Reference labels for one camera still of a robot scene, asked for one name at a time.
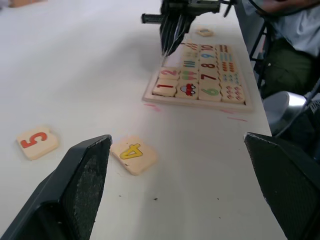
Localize wooden number puzzle board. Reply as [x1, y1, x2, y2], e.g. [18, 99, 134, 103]
[141, 41, 255, 114]

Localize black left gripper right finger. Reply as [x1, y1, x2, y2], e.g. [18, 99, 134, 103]
[243, 131, 320, 240]

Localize wooden tile red number 5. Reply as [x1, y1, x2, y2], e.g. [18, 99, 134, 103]
[16, 124, 60, 162]

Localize seated person grey shirt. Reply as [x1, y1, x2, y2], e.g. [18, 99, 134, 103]
[242, 0, 320, 100]

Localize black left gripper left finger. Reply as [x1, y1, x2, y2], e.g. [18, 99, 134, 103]
[0, 134, 113, 240]

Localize wooden number tile blue print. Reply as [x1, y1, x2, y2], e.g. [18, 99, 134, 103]
[195, 25, 215, 38]

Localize wooden tile red number 7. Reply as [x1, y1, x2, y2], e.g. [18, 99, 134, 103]
[198, 72, 222, 88]

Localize wooden tile three green bars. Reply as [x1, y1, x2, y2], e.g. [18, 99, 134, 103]
[181, 58, 201, 72]

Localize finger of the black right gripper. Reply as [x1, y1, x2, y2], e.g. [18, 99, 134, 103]
[159, 14, 179, 55]
[166, 13, 195, 56]

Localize wooden tile red car picture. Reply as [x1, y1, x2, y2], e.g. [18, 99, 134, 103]
[174, 81, 200, 100]

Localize wooden tile red number 10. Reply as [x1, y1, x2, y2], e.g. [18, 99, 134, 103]
[199, 43, 218, 54]

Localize wooden tile blue number 9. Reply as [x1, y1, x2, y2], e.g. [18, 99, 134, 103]
[199, 51, 220, 64]

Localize wooden tile eight red pictures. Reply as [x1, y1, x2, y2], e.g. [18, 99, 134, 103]
[218, 59, 240, 74]

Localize wooden tile two ice creams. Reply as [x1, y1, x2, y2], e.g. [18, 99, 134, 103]
[178, 69, 201, 85]

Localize wooden tile ten red pictures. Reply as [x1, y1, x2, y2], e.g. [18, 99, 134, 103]
[215, 44, 234, 54]

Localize wooden tile five red pictures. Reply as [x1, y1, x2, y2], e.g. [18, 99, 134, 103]
[184, 41, 201, 52]

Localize wooden tile red number 1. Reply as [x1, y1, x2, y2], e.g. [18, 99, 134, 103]
[152, 78, 179, 97]

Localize wooden tile pink number 2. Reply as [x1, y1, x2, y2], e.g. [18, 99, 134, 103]
[157, 67, 182, 81]

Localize wooden tile seven blue pictures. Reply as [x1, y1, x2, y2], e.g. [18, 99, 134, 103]
[219, 71, 243, 87]

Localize wooden tile six pink pictures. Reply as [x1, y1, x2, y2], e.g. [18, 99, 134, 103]
[220, 84, 246, 104]

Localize wooden tile yellow number 4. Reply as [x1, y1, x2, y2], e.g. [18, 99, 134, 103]
[109, 135, 159, 177]

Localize wooden tile four small pictures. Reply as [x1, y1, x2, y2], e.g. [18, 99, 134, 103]
[183, 49, 201, 61]

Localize wooden tile brown number 8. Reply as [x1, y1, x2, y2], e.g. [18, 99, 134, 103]
[199, 61, 221, 75]

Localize wooden tile green number 6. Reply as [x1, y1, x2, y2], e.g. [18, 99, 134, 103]
[197, 85, 223, 103]

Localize wooden tile nine blue pictures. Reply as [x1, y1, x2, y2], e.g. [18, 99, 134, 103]
[217, 51, 237, 62]

